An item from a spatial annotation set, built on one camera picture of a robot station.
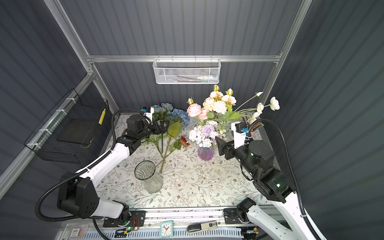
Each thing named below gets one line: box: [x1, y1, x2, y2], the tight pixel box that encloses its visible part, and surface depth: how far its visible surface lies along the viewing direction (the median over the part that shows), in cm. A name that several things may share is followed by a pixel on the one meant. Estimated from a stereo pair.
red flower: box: [155, 135, 190, 167], surface depth 101 cm
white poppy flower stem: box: [232, 92, 280, 124], surface depth 66 cm
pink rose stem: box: [186, 98, 209, 121], surface depth 75 cm
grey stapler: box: [186, 221, 218, 235], surface depth 70 cm
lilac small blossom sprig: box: [188, 120, 218, 148], surface depth 72 cm
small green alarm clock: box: [159, 221, 174, 238], surface depth 71 cm
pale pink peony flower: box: [203, 84, 228, 115], surface depth 75 cm
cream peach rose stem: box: [221, 88, 237, 121], surface depth 74 cm
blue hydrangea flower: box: [163, 108, 190, 160], surface depth 111 cm
